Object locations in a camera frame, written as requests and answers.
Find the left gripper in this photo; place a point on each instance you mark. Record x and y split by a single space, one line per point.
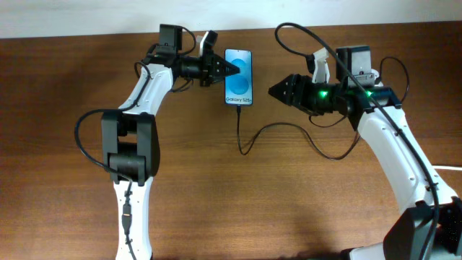
209 62

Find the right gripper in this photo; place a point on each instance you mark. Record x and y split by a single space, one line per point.
304 100

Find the blue Galaxy smartphone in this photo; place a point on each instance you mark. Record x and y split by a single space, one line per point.
239 87

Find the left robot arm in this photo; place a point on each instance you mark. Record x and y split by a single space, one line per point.
131 148

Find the white power strip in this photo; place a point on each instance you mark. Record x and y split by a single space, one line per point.
377 78

